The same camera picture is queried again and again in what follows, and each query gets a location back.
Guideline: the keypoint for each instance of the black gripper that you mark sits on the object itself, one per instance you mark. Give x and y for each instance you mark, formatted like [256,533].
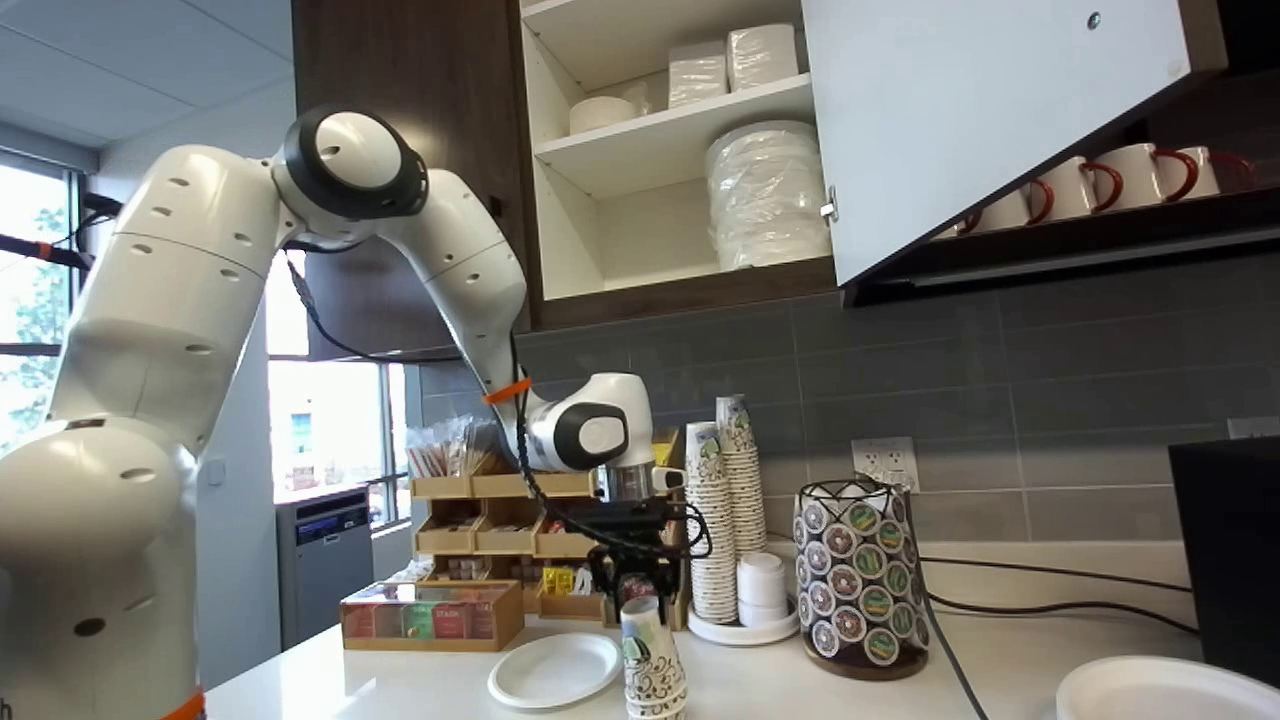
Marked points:
[637,539]

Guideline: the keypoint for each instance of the printed white paper cup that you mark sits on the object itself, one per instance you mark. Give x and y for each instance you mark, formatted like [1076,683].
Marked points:
[649,646]
[657,699]
[657,713]

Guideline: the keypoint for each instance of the single white paper plate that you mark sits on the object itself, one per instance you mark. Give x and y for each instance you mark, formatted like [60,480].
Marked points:
[546,670]

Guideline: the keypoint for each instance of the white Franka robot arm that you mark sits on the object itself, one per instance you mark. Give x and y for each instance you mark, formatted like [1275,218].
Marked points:
[163,304]

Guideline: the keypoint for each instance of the shorter stack of paper cups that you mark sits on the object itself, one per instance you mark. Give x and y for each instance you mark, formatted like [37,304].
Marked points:
[708,533]

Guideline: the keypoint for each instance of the white plate under cup stacks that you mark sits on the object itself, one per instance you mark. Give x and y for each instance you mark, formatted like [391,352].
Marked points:
[744,639]

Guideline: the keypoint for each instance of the taller stack of paper cups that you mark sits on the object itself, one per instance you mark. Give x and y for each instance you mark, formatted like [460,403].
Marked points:
[744,480]

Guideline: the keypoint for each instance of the plastic wrapped plate stack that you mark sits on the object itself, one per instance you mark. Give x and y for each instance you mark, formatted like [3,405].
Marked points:
[767,193]

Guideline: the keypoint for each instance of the stack of white bowls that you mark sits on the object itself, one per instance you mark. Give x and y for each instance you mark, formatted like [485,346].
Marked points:
[603,115]

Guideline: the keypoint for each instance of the white plate right edge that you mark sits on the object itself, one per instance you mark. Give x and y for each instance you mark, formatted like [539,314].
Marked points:
[1160,693]

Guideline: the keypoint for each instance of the dark wood cabinet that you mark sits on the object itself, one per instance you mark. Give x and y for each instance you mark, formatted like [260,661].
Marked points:
[442,66]

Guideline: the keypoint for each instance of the white cabinet door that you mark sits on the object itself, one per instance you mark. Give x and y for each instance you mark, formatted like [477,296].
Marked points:
[987,120]

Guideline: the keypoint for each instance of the small white cup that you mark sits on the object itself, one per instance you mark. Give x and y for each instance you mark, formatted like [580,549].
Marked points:
[760,586]

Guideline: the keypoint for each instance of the wooden condiment organizer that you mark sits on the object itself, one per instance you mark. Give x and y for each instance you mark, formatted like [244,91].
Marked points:
[452,539]

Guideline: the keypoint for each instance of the wooden tea box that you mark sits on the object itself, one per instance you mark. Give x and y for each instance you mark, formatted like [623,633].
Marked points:
[427,622]

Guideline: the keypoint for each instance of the bundle of stir sticks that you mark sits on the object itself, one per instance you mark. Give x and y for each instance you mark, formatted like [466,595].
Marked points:
[445,453]

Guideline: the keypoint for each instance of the grey dishwasher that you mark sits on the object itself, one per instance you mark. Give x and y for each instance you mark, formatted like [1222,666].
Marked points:
[324,575]

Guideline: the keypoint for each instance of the bright glass window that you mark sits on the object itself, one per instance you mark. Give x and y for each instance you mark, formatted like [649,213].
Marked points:
[334,424]

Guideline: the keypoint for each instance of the white napkin pack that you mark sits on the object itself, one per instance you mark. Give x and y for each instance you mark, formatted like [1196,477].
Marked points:
[760,56]
[699,74]

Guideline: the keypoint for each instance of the black coffee machine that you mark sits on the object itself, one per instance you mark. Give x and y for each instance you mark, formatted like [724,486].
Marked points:
[1233,563]

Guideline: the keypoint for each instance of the tall window with trees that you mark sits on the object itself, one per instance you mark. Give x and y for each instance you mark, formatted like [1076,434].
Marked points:
[33,304]

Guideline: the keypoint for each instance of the white wall outlet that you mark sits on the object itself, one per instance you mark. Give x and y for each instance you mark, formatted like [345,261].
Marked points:
[885,462]

